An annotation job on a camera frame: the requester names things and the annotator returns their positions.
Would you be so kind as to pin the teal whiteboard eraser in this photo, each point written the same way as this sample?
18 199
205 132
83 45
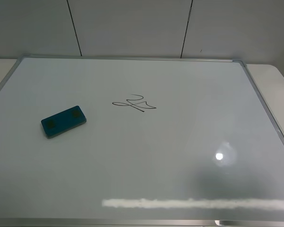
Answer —
62 122

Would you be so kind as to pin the black marker scribble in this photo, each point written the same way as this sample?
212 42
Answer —
137 102

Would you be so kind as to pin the white whiteboard with aluminium frame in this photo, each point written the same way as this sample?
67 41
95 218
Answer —
210 154

